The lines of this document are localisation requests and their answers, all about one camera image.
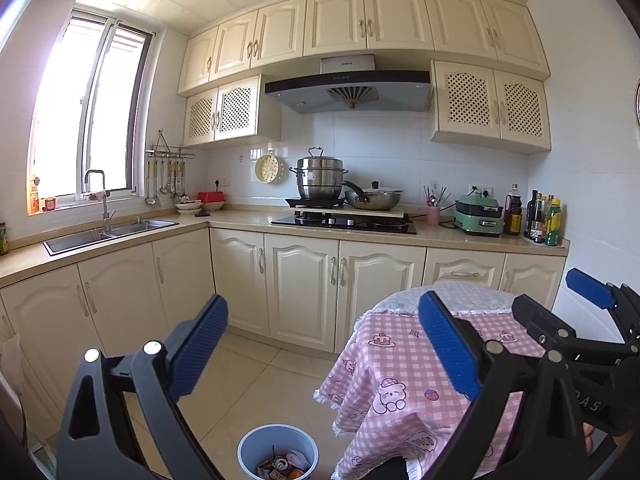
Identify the round metal steamer rack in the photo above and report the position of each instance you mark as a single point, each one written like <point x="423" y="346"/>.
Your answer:
<point x="638" y="102"/>

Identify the person's right hand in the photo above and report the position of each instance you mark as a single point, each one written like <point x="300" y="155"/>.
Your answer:
<point x="588" y="435"/>

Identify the red box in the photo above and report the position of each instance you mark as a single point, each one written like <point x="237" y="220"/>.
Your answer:
<point x="210" y="196"/>

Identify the dark labelled bottle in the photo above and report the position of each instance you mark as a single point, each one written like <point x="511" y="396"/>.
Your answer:
<point x="540" y="220"/>

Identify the grey range hood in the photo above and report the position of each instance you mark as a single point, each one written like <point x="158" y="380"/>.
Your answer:
<point x="350" y="87"/>

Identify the large dark sauce bottle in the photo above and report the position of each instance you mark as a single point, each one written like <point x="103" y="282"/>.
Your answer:
<point x="512" y="212"/>

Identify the blue plastic bucket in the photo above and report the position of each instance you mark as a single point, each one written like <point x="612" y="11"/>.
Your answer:
<point x="250" y="447"/>

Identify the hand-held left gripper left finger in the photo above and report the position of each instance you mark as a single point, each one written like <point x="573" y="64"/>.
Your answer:
<point x="202" y="342"/>

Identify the stainless steamer pot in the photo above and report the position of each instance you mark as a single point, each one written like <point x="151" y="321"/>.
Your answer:
<point x="320" y="180"/>

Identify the steel wok with lid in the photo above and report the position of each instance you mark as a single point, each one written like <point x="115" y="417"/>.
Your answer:
<point x="375" y="200"/>

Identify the steel double sink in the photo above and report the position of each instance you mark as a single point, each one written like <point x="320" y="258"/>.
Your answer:
<point x="90" y="240"/>

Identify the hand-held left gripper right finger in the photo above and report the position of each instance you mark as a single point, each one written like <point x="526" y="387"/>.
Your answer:
<point x="450" y="345"/>

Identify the red soda can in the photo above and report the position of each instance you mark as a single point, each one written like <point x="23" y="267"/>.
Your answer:
<point x="280" y="462"/>

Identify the metal utensil rail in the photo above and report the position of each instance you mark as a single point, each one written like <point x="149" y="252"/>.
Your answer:
<point x="170" y="152"/>

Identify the slim black bottle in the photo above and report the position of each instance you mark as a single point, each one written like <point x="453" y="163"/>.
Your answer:
<point x="532" y="215"/>

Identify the orange bottle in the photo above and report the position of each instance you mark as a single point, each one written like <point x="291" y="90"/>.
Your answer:
<point x="34" y="200"/>

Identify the row of hanging kitchen utensils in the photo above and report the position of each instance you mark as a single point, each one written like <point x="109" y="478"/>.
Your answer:
<point x="150" y="195"/>

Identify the small jar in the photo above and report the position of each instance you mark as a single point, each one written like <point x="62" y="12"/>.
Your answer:
<point x="49" y="204"/>

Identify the cream base cabinets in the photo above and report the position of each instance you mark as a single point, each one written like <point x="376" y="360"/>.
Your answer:
<point x="300" y="280"/>

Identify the white wall outlet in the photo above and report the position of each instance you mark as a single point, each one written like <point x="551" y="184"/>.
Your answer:
<point x="223" y="181"/>

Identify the white bowl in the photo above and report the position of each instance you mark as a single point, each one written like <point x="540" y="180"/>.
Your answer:
<point x="214" y="206"/>
<point x="189" y="207"/>

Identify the white paper cup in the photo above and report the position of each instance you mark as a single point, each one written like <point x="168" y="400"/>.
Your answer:
<point x="302" y="460"/>

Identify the person's black trousers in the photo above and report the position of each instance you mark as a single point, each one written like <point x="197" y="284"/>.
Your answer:
<point x="385" y="470"/>

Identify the white bottle tray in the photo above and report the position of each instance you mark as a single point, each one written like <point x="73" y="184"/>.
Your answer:
<point x="564" y="245"/>

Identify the cream upper wall cabinets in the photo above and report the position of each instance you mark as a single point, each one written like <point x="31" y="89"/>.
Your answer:
<point x="340" y="25"/>

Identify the steel kitchen faucet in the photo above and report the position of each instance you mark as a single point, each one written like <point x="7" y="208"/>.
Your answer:
<point x="106" y="215"/>

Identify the pink checkered tablecloth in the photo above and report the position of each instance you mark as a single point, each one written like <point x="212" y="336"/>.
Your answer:
<point x="400" y="360"/>

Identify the green labelled bottle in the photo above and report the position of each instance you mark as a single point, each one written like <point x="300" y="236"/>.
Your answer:
<point x="3" y="240"/>

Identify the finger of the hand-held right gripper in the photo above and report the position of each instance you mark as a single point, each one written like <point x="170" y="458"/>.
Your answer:
<point x="542" y="320"/>
<point x="590" y="287"/>

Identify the pink chopstick holder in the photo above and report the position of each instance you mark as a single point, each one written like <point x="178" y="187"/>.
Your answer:
<point x="433" y="215"/>

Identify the black gas stove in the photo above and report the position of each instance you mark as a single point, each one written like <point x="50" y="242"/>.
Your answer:
<point x="345" y="224"/>

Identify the green electric grill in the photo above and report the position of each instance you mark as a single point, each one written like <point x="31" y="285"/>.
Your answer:
<point x="477" y="217"/>

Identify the cream perforated steamer plate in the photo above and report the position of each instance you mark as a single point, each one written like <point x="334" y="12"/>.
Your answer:
<point x="267" y="169"/>

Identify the cream lattice door cabinet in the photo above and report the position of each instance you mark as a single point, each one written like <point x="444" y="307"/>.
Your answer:
<point x="490" y="100"/>
<point x="235" y="110"/>

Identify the wall outlet with plugs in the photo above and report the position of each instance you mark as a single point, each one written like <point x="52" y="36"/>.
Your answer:
<point x="482" y="191"/>

